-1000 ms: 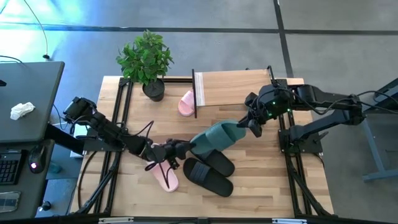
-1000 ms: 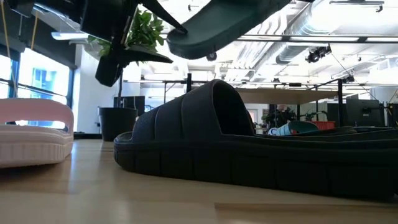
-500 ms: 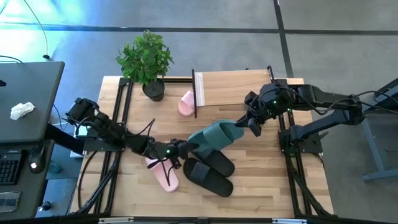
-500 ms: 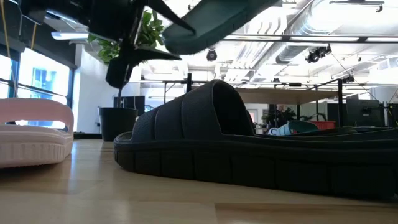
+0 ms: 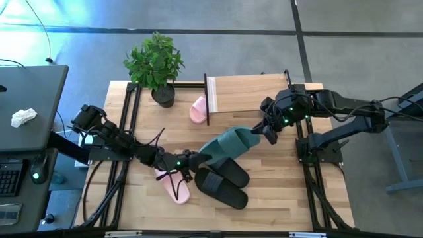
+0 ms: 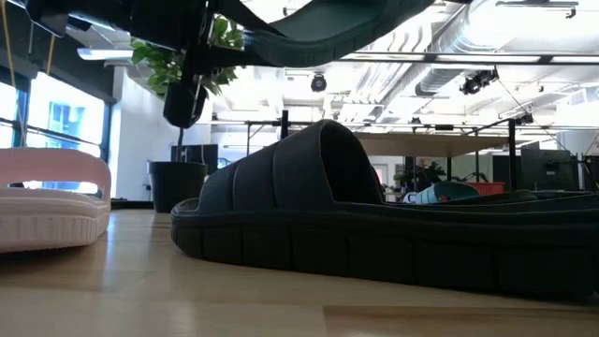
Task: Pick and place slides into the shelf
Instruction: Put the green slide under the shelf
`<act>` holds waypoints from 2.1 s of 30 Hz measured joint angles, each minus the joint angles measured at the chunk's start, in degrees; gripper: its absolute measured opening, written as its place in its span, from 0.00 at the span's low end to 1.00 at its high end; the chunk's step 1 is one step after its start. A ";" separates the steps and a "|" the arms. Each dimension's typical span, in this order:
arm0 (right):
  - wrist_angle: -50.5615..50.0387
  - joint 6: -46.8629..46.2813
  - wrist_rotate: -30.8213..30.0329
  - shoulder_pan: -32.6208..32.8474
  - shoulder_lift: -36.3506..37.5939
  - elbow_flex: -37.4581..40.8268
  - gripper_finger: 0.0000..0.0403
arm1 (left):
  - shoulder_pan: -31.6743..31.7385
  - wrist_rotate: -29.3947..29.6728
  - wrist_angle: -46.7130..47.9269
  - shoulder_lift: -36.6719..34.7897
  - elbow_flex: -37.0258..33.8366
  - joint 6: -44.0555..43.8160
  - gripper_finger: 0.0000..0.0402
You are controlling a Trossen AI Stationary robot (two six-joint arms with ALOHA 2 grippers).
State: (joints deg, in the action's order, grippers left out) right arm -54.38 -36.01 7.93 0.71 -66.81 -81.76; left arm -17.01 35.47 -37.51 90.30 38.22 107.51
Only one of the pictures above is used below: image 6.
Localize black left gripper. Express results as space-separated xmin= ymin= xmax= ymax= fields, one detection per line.
xmin=125 ymin=0 xmax=285 ymax=130

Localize green rubber slide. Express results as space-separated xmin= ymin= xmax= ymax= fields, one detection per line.
xmin=404 ymin=181 xmax=481 ymax=205
xmin=242 ymin=0 xmax=437 ymax=69

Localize pink rubber slide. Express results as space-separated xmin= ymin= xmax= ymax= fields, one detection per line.
xmin=0 ymin=147 xmax=112 ymax=254

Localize green artificial plant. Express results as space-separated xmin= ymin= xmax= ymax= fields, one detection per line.
xmin=130 ymin=13 xmax=245 ymax=163

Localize black background monitor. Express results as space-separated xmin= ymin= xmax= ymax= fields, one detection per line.
xmin=170 ymin=143 xmax=220 ymax=175

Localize black plant pot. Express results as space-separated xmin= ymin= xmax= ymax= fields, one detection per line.
xmin=148 ymin=161 xmax=210 ymax=214

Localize black ceiling spotlights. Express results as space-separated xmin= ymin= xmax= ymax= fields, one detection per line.
xmin=460 ymin=68 xmax=500 ymax=96

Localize background potted plant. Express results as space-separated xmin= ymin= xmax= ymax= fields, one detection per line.
xmin=394 ymin=160 xmax=448 ymax=193

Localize red background box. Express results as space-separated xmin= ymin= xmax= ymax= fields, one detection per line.
xmin=467 ymin=181 xmax=506 ymax=196

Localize black background cabinet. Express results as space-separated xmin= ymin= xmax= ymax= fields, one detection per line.
xmin=520 ymin=148 xmax=581 ymax=191

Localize silver ventilation duct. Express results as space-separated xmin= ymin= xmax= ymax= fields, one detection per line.
xmin=414 ymin=0 xmax=497 ymax=97

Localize wooden shelf with black frame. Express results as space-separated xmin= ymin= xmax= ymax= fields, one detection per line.
xmin=279 ymin=110 xmax=520 ymax=193

